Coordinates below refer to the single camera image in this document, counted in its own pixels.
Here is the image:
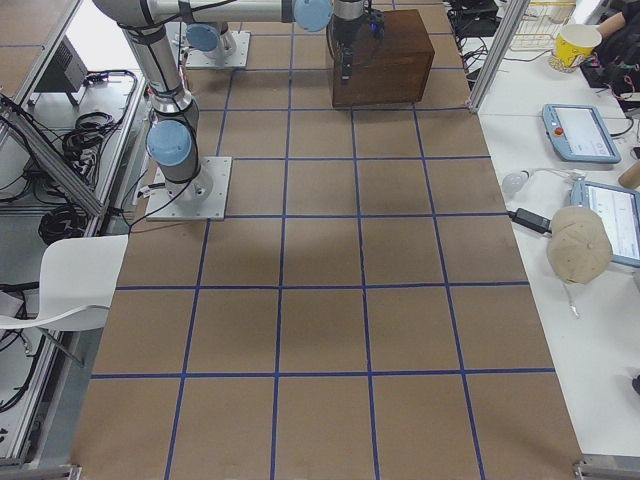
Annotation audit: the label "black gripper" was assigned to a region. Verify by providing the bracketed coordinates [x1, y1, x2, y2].
[327, 13, 368, 83]

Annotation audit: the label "dark brown wooden cabinet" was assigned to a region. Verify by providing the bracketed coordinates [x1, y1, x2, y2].
[327, 9, 435, 108]

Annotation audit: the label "white light bulb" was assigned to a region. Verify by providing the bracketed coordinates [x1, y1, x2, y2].
[501, 170, 531, 197]

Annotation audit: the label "yellow paper popcorn cup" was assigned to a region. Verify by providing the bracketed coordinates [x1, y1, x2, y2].
[548, 24, 602, 73]

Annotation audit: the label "black power adapter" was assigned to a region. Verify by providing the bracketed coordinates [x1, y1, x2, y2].
[508, 208, 551, 234]

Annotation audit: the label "upper blue teach pendant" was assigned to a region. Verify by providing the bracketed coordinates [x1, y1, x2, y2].
[541, 104, 621, 164]

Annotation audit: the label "blue teach pendant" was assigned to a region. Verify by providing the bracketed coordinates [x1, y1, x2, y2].
[569, 180, 639, 268]
[541, 104, 621, 164]

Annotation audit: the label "grey control box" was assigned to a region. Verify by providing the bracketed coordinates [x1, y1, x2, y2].
[35, 36, 88, 107]

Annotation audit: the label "beige baseball cap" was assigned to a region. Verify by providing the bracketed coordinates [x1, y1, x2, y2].
[547, 206, 613, 284]

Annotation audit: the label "cardboard tube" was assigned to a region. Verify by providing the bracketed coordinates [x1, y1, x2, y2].
[618, 162, 640, 189]

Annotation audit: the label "lower blue teach pendant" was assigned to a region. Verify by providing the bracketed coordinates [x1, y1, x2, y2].
[569, 180, 639, 268]

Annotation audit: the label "white plastic chair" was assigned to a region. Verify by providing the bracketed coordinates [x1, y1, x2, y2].
[0, 234, 130, 369]

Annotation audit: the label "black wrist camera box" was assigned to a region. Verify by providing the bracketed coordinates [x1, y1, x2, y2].
[367, 9, 385, 40]

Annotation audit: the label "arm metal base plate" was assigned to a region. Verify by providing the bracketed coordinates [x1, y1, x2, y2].
[145, 156, 233, 221]
[172, 31, 251, 70]

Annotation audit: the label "aluminium frame post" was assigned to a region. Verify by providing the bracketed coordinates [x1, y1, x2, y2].
[467, 0, 530, 113]

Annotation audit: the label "yellow wire basket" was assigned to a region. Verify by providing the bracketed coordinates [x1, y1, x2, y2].
[510, 1, 576, 52]

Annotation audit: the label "coiled black cables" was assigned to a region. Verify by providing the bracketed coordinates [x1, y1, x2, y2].
[38, 69, 139, 246]

